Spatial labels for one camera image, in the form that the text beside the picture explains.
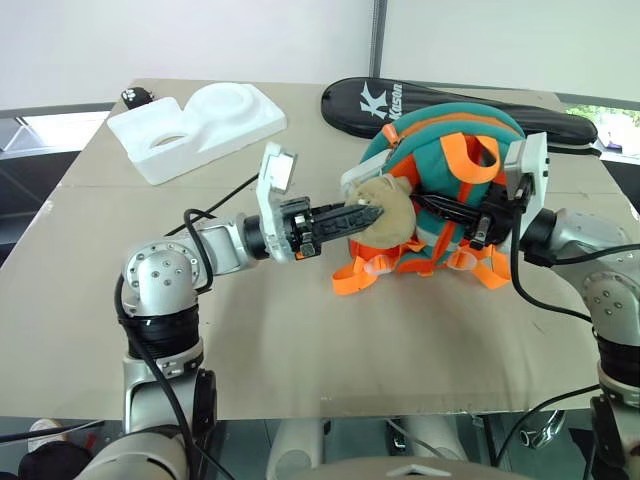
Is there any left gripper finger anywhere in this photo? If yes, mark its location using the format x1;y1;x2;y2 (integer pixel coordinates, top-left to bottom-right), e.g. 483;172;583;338
312;201;387;227
313;219;382;247

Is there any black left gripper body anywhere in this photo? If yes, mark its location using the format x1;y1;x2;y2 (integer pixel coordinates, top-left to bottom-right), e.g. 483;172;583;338
281;196;322;262

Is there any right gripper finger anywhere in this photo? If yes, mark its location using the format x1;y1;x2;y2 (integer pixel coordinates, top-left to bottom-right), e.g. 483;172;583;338
413;200;485;229
409;192;490;220

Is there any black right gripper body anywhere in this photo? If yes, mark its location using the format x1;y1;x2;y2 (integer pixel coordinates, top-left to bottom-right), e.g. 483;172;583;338
468;184;526;251

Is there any white box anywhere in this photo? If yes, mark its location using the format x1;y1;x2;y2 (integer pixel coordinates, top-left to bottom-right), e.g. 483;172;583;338
340;151;394;199

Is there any orange and teal backpack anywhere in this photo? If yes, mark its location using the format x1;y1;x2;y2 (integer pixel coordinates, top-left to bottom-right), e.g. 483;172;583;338
331;104;527;297

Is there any brown cardboard sheet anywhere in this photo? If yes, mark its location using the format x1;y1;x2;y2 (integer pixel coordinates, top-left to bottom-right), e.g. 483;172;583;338
0;77;640;419

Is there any black Kason racket bag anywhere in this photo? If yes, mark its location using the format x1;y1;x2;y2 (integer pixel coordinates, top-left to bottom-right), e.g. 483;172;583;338
319;76;602;157

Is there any white foam packaging insert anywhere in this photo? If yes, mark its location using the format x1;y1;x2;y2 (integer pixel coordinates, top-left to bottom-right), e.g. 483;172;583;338
106;81;288;188

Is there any dark vertical pole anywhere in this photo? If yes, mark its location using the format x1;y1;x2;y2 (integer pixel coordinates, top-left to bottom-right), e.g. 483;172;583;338
368;0;389;79

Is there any small black paw-print object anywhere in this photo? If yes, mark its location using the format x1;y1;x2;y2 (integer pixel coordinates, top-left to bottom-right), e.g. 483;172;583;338
119;87;157;108

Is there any chrome metal fitting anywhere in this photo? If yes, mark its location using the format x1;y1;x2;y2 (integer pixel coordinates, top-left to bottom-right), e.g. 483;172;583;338
518;408;567;447

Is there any white rounded cylinder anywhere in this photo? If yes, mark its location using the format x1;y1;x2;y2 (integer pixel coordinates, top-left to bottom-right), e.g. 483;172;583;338
398;413;472;462
266;418;332;480

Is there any silver robot torso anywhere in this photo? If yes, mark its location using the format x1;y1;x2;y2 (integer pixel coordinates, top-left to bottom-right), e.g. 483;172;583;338
288;451;532;480

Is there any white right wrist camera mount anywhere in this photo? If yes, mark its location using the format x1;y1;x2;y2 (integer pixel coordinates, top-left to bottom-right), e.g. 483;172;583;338
501;132;551;227

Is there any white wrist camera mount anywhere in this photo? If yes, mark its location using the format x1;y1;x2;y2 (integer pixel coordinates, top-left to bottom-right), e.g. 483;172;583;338
253;141;301;265
501;132;551;227

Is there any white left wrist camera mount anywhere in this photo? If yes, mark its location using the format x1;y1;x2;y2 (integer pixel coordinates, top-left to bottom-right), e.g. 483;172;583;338
253;141;301;265

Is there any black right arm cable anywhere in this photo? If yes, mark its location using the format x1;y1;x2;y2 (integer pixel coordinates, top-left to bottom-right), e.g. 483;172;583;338
507;187;640;324

